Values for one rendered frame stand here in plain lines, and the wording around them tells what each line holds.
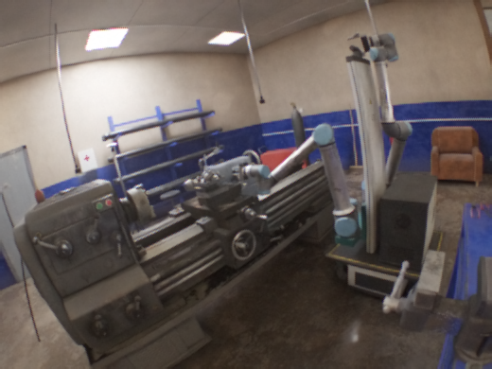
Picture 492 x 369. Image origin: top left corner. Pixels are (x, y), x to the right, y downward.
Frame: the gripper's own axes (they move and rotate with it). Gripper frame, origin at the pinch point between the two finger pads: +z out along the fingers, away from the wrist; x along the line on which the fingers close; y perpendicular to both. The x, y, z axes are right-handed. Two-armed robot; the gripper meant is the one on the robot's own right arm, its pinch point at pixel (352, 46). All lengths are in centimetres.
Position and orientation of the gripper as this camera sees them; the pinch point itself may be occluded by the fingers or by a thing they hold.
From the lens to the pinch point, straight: 198.2
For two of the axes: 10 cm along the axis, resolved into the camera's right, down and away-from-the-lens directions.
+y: -2.9, 7.8, -5.6
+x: 4.8, 6.2, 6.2
